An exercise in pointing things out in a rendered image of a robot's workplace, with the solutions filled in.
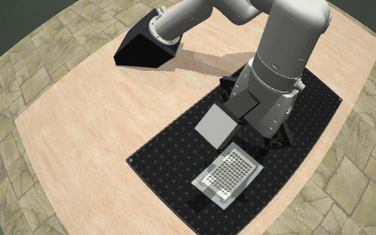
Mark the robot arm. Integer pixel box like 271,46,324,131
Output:
149,0,332,149

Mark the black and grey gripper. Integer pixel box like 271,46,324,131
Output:
220,57,298,160

